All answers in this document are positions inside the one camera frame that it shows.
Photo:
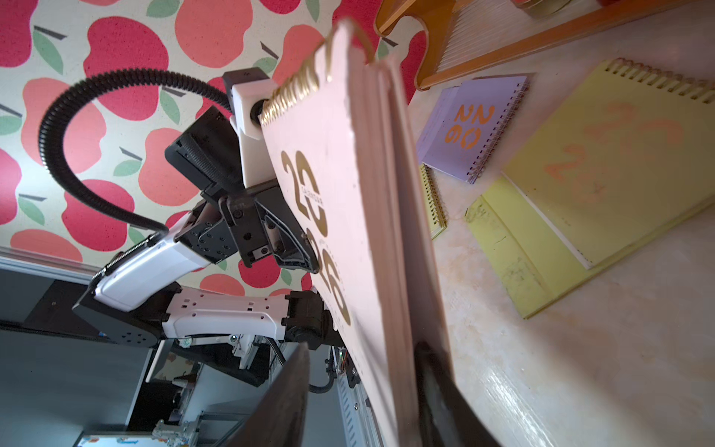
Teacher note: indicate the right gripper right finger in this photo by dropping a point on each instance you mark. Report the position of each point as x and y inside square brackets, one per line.
[445, 418]

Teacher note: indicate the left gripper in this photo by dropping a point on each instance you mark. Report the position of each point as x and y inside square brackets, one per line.
[254, 222]

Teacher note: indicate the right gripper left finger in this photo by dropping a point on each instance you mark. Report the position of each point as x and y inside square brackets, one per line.
[279, 418]

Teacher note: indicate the pink calendar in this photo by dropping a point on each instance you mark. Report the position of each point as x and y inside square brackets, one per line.
[340, 141]

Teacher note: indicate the green calendar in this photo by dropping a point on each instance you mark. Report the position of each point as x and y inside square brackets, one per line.
[437, 221]
[626, 157]

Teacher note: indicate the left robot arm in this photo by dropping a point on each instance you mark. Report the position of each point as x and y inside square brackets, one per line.
[137, 298]

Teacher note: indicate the purple calendar near shelf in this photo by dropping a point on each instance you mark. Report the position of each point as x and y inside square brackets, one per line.
[467, 124]

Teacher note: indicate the wooden tiered shelf rack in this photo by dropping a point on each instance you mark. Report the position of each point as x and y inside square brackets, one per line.
[464, 37]

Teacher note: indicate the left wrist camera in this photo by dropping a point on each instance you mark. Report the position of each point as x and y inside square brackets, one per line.
[247, 90]

